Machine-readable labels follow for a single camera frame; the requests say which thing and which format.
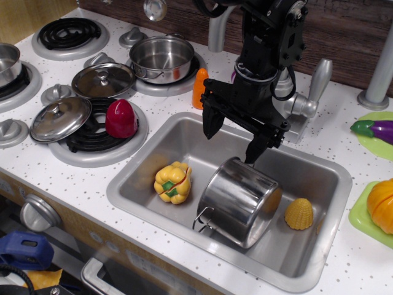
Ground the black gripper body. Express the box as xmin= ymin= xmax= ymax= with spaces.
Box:
xmin=201 ymin=73 xmax=290 ymax=148

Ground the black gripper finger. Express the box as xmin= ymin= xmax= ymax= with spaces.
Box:
xmin=244 ymin=133 xmax=271 ymax=164
xmin=203 ymin=101 xmax=225 ymax=140

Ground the steel pot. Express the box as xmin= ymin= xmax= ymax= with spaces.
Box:
xmin=0 ymin=43 xmax=22 ymax=88
xmin=129 ymin=35 xmax=195 ymax=85
xmin=192 ymin=157 xmax=282 ymax=249

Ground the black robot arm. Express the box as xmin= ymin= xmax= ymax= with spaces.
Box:
xmin=194 ymin=1 xmax=308 ymax=164

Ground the steel pot on burner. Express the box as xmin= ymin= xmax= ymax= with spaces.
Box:
xmin=129 ymin=35 xmax=195 ymax=85

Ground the stainless steel sink basin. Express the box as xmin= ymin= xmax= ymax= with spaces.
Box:
xmin=107 ymin=112 xmax=352 ymax=293

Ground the steel pot lid rear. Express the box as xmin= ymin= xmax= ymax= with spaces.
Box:
xmin=71 ymin=63 xmax=136 ymax=98

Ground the steel pot lid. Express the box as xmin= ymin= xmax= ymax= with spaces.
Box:
xmin=30 ymin=96 xmax=92 ymax=143
xmin=71 ymin=63 xmax=136 ymax=98

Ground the steel pot lid front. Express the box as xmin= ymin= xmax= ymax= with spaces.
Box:
xmin=30 ymin=96 xmax=92 ymax=143

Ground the purple striped toy onion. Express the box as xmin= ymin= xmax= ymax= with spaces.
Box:
xmin=230 ymin=71 xmax=236 ymax=84

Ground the orange toy carrot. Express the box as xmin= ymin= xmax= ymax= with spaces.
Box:
xmin=192 ymin=68 xmax=209 ymax=109

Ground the yellow toy bell pepper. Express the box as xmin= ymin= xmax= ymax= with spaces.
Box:
xmin=154 ymin=161 xmax=192 ymax=205

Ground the yellow toy corn piece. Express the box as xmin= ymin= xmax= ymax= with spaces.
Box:
xmin=284 ymin=198 xmax=314 ymax=230

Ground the red toy pepper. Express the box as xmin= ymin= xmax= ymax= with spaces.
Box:
xmin=105 ymin=99 xmax=138 ymax=139

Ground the grey countertop knob rear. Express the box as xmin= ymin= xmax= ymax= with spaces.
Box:
xmin=119 ymin=27 xmax=147 ymax=49

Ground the grey countertop knob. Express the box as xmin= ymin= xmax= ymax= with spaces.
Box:
xmin=84 ymin=52 xmax=115 ymax=68
xmin=119 ymin=27 xmax=147 ymax=49
xmin=41 ymin=84 xmax=76 ymax=106
xmin=0 ymin=119 xmax=29 ymax=148

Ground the light green plate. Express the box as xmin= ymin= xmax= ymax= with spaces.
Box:
xmin=357 ymin=111 xmax=393 ymax=161

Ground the black coil burner front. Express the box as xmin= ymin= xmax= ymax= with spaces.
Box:
xmin=66 ymin=98 xmax=139 ymax=153

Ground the black coil burner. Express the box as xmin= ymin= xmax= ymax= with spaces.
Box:
xmin=66 ymin=98 xmax=139 ymax=153
xmin=38 ymin=18 xmax=102 ymax=50

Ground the green cutting board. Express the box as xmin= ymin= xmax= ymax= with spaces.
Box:
xmin=348 ymin=181 xmax=392 ymax=249

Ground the hanging steel ladle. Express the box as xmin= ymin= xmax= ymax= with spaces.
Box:
xmin=143 ymin=0 xmax=168 ymax=22

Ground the grey pole with base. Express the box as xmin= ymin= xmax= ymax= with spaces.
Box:
xmin=357 ymin=26 xmax=392 ymax=111

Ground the purple toy eggplant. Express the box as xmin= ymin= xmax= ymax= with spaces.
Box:
xmin=350 ymin=120 xmax=392 ymax=144

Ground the grey countertop knob centre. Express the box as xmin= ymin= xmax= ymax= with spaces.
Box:
xmin=84 ymin=52 xmax=115 ymax=68

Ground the orange toy pumpkin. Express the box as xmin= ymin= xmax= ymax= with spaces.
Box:
xmin=367 ymin=179 xmax=392 ymax=234

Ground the grey countertop knob middle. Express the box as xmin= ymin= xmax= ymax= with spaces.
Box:
xmin=41 ymin=84 xmax=76 ymax=106

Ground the black coil burner rear left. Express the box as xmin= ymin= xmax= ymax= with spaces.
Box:
xmin=38 ymin=18 xmax=102 ymax=50

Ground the grey stove knob front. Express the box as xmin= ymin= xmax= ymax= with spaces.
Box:
xmin=20 ymin=194 xmax=61 ymax=232

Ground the grey countertop knob left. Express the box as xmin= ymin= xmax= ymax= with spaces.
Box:
xmin=0 ymin=119 xmax=29 ymax=148

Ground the blue clamp tool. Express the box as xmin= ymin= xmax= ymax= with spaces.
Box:
xmin=1 ymin=231 xmax=54 ymax=270

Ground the yellow cloth scrap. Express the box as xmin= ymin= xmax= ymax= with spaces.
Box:
xmin=25 ymin=269 xmax=63 ymax=291

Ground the silver oven door handle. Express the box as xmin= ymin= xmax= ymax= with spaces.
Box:
xmin=80 ymin=258 xmax=125 ymax=295

